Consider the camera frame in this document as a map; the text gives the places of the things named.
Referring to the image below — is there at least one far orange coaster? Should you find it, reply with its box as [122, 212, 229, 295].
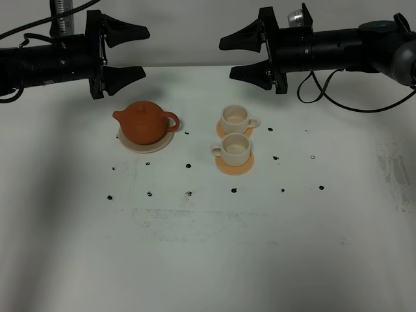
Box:
[216, 120, 254, 138]

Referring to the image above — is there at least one far white teacup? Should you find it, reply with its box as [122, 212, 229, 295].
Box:
[220, 105, 260, 134]

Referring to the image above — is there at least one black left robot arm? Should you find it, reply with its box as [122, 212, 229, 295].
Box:
[1, 10, 150, 103]

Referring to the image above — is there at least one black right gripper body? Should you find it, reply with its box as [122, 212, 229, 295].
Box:
[258, 3, 313, 94]

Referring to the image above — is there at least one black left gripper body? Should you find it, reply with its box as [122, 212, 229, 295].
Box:
[85, 10, 105, 99]

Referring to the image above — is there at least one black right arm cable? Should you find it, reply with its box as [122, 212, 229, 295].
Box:
[298, 68, 416, 113]

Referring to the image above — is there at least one orange coaster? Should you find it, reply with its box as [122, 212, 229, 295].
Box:
[216, 120, 254, 138]
[215, 152, 255, 176]

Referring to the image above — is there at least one near orange coaster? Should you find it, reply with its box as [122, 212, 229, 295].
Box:
[215, 152, 255, 176]

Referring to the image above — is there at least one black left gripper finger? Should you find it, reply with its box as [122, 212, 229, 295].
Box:
[103, 66, 146, 96]
[104, 15, 150, 47]

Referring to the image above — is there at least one near white teacup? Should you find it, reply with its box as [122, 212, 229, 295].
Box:
[210, 133, 252, 166]

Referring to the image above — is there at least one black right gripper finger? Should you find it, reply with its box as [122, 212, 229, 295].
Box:
[229, 60, 272, 90]
[219, 19, 263, 53]

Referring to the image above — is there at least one white teacup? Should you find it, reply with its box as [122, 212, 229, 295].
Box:
[220, 105, 260, 134]
[210, 133, 252, 166]

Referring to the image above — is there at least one brown clay teapot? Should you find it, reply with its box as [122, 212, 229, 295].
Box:
[112, 101, 180, 145]

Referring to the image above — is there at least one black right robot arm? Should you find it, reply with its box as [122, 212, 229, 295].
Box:
[219, 5, 415, 94]

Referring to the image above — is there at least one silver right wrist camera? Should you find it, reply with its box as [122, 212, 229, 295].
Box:
[287, 9, 305, 28]

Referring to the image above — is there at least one beige round teapot saucer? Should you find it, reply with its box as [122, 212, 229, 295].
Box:
[118, 128, 174, 153]

